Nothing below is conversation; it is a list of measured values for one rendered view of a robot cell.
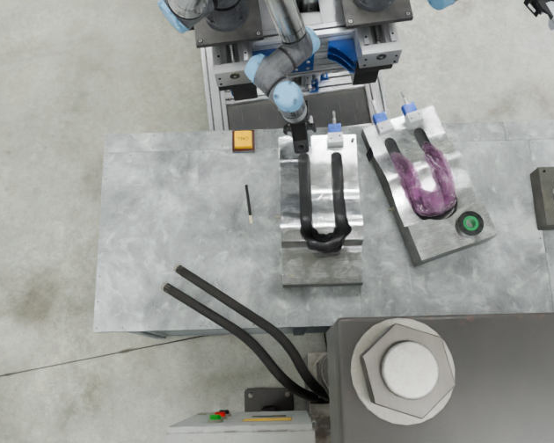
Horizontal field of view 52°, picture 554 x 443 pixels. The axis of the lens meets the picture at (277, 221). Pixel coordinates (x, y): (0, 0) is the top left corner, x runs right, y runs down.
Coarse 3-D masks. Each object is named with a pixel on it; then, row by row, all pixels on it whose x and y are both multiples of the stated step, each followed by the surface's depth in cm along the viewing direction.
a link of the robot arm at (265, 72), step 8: (256, 56) 155; (264, 56) 156; (272, 56) 155; (280, 56) 155; (248, 64) 155; (256, 64) 154; (264, 64) 154; (272, 64) 154; (280, 64) 154; (288, 64) 155; (248, 72) 156; (256, 72) 154; (264, 72) 154; (272, 72) 153; (280, 72) 155; (288, 72) 157; (256, 80) 155; (264, 80) 154; (272, 80) 153; (280, 80) 153; (264, 88) 155; (272, 88) 153
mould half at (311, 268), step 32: (288, 160) 188; (320, 160) 188; (352, 160) 188; (288, 192) 186; (320, 192) 185; (352, 192) 185; (288, 224) 178; (320, 224) 177; (352, 224) 177; (288, 256) 183; (320, 256) 182; (352, 256) 182
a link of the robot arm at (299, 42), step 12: (276, 0) 143; (288, 0) 144; (276, 12) 146; (288, 12) 146; (276, 24) 150; (288, 24) 149; (300, 24) 151; (288, 36) 152; (300, 36) 152; (312, 36) 156; (288, 48) 155; (300, 48) 155; (312, 48) 157; (300, 60) 157
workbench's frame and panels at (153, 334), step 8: (272, 144) 200; (256, 328) 185; (280, 328) 224; (288, 328) 222; (296, 328) 215; (304, 328) 216; (312, 328) 225; (320, 328) 230; (328, 328) 231; (144, 336) 238; (152, 336) 240; (160, 336) 249; (168, 336) 251; (176, 336) 252
